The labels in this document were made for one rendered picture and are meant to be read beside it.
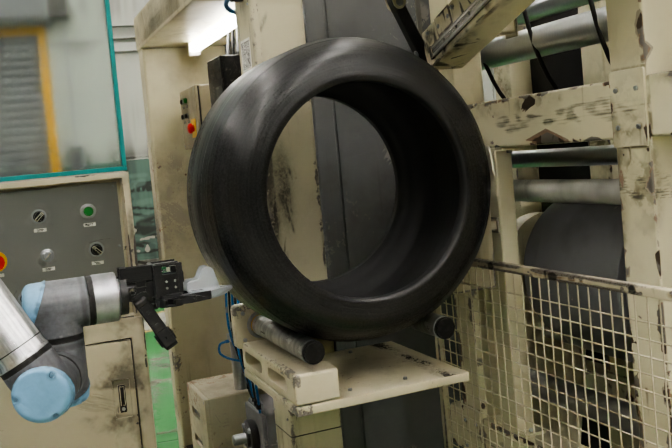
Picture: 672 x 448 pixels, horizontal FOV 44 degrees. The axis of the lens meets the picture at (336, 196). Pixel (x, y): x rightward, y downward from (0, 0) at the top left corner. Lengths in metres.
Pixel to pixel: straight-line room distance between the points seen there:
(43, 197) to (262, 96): 0.86
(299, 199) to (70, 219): 0.62
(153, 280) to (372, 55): 0.59
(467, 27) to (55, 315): 1.01
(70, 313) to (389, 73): 0.73
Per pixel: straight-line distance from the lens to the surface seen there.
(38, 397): 1.43
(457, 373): 1.73
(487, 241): 2.08
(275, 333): 1.74
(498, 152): 2.11
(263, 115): 1.52
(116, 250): 2.25
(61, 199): 2.23
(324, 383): 1.61
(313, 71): 1.56
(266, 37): 1.94
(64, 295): 1.55
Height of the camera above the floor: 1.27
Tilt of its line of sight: 3 degrees down
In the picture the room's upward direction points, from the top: 5 degrees counter-clockwise
